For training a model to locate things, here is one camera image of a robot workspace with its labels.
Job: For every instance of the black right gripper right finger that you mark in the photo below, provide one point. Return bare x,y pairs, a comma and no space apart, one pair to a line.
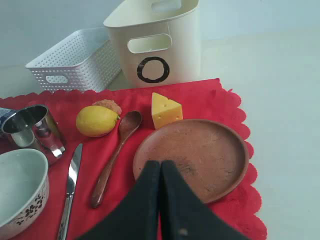
183,216

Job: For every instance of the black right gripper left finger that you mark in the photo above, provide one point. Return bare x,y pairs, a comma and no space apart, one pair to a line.
136,216

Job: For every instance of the yellow lemon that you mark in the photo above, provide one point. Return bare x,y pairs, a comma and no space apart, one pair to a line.
96,121

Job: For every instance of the yellow cheese wedge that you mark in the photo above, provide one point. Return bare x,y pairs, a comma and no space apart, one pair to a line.
164,110

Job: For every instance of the breaded fried nugget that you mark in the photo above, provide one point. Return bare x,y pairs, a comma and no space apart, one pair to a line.
109,104

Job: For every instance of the blue white milk carton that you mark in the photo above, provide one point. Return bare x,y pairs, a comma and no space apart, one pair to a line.
5,113

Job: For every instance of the brown wooden plate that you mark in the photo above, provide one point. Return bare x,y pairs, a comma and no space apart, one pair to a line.
212,158

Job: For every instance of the stainless steel knife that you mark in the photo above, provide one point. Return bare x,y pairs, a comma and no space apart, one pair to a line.
71,183

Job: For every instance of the red scalloped table cloth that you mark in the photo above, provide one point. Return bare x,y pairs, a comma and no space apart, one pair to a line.
205,99

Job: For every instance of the brown wooden spoon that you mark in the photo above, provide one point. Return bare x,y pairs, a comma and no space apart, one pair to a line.
127,126

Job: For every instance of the white ceramic bowl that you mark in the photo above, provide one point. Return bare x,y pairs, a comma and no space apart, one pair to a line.
24,190

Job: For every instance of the stainless steel cup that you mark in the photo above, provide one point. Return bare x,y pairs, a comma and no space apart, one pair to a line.
34,127

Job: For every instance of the white perforated plastic basket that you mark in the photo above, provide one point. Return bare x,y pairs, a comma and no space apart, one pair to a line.
84,60

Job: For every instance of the cream plastic bin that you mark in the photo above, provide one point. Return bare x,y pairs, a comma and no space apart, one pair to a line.
157,42

